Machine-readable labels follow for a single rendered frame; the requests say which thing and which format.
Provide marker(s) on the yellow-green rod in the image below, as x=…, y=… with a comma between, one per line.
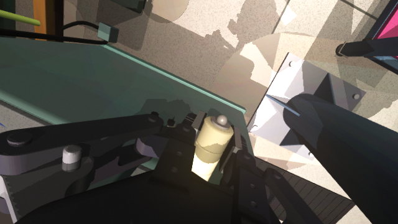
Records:
x=18, y=18

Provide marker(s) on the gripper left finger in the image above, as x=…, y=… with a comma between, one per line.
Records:
x=178, y=152

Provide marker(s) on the dark teal box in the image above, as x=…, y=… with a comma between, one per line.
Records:
x=130, y=3

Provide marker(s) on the pink panel with dark frame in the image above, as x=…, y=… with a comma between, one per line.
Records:
x=388, y=28

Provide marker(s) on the orange post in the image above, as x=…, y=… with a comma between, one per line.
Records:
x=39, y=18

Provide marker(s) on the grey toothed dial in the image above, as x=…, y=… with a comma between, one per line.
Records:
x=6, y=199

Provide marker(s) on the teal green machine table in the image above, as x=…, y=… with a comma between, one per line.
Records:
x=93, y=84

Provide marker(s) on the small teal box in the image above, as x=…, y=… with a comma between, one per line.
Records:
x=108, y=32

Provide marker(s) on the grey crank knob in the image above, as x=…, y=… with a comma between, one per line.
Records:
x=71, y=157

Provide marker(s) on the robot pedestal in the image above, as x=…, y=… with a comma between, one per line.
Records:
x=342, y=149

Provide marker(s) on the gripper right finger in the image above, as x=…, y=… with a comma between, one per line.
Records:
x=248, y=186

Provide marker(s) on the thin blue rod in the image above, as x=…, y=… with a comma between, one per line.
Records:
x=284, y=105

